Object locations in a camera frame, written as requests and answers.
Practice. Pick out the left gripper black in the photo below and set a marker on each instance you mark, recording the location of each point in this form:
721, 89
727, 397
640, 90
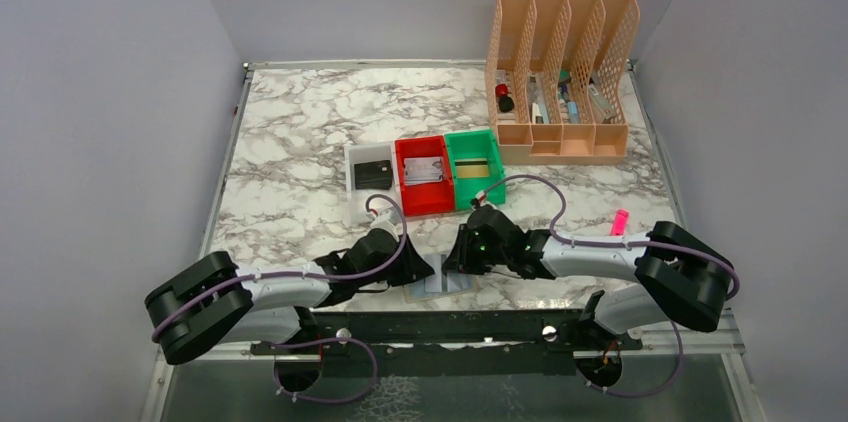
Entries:
403, 265

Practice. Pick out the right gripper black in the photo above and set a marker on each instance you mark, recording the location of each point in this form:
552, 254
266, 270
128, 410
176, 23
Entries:
463, 252

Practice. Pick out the red plastic bin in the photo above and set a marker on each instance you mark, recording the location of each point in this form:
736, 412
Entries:
431, 198

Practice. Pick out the green plastic bin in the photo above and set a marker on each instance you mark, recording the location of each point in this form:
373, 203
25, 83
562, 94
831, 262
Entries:
472, 145

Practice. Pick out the silver credit card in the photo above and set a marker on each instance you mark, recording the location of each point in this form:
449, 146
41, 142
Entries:
423, 170

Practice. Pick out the white plastic bin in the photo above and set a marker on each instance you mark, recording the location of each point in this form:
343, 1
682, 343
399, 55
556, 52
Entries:
356, 199

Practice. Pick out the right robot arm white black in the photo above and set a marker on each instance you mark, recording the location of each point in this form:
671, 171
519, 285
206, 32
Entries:
671, 274

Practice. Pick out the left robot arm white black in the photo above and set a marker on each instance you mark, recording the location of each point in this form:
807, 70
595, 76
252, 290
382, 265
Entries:
213, 301

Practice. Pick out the black credit card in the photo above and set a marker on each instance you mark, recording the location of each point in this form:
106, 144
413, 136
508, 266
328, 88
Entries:
373, 175

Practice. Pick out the gold credit card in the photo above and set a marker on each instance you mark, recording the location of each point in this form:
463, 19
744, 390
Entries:
472, 168

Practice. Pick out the pink highlighter marker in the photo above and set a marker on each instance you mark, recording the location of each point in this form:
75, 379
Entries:
619, 223

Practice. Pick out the stationery items in organizer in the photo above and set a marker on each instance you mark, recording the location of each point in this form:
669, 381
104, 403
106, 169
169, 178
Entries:
602, 108

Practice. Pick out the red black item in organizer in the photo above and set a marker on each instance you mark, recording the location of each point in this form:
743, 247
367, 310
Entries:
505, 102

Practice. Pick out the orange mesh file organizer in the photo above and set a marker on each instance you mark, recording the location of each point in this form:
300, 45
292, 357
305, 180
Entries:
552, 77

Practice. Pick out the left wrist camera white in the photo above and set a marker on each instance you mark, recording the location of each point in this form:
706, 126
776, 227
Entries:
387, 220

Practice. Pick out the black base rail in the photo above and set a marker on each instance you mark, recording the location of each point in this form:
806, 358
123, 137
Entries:
442, 343

